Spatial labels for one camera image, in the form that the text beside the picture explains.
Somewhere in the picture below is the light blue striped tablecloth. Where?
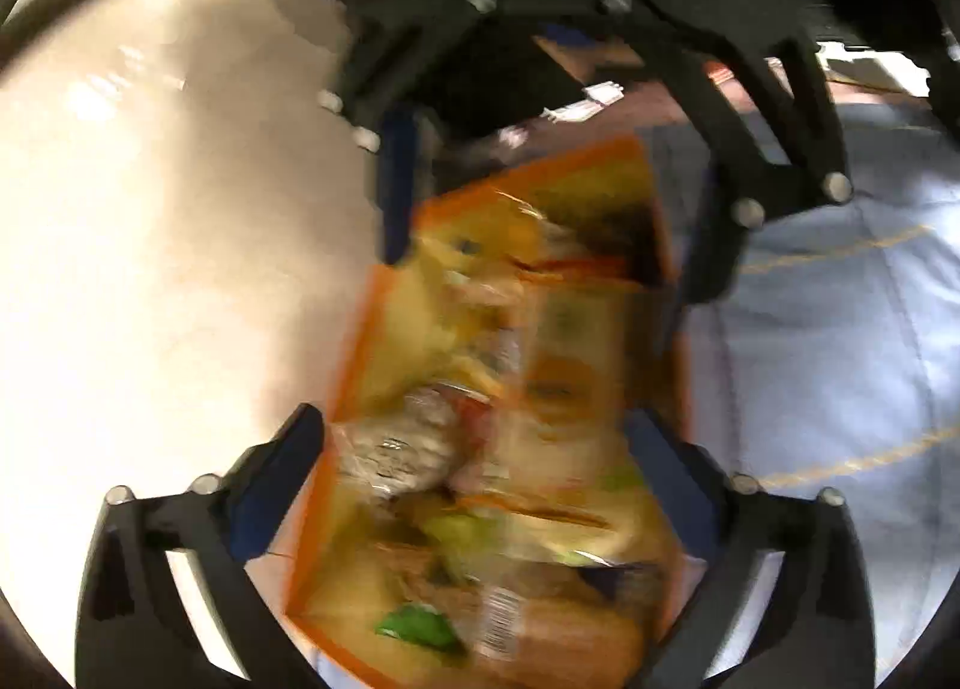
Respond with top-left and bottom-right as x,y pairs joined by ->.
245,99 -> 960,689

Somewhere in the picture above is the green snack packet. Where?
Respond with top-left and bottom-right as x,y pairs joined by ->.
374,603 -> 464,655

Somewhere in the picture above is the silver foil snack packet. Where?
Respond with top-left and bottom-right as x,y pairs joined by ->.
334,386 -> 466,501

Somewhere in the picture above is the orange storage box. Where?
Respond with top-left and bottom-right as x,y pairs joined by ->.
288,137 -> 686,687

